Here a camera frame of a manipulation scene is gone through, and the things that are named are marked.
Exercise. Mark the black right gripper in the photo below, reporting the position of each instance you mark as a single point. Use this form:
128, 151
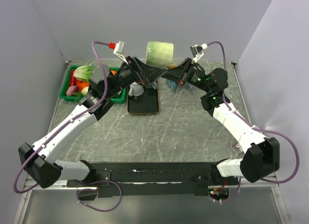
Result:
181, 73

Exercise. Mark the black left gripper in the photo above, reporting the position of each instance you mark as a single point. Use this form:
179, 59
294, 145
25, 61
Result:
149, 73

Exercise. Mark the blue butterfly mug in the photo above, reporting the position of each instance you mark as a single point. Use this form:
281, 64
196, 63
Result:
173, 86

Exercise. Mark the lavender blue small mug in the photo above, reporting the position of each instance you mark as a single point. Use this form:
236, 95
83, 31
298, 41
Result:
188, 86

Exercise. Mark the light green mug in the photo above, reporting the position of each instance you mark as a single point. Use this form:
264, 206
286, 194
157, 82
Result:
159, 54

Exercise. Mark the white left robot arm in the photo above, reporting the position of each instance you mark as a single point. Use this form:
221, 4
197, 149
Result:
40, 159

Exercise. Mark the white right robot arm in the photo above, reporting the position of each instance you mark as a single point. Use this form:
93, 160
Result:
261, 154

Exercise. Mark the white grey mug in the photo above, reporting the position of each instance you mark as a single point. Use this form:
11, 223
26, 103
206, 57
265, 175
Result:
135, 90

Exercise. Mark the black tray gold rim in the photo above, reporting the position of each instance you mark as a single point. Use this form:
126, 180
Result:
147, 103

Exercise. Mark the green plastic bin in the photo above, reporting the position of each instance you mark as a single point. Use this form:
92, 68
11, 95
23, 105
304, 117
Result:
118, 98

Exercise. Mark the lettuce head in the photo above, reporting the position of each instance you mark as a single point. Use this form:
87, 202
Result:
83, 73

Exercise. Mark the white radish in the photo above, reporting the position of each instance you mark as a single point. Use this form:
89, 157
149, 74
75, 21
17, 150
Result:
84, 91

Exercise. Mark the orange carrot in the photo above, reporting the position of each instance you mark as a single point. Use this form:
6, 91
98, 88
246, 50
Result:
81, 85

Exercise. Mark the red chili pepper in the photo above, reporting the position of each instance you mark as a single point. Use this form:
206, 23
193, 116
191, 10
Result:
72, 78

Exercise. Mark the purple onion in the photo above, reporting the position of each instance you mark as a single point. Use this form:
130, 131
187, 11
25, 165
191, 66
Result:
72, 90

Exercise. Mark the white paper tag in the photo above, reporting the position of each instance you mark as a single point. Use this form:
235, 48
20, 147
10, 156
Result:
237, 148

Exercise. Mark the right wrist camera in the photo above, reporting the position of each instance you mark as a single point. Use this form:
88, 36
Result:
197, 51

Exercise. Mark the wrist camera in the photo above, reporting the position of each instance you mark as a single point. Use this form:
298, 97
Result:
118, 50
197, 51

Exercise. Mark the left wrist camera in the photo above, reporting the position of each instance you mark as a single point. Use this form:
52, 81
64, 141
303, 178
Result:
118, 50

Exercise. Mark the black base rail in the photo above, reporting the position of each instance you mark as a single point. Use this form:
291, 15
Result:
153, 178

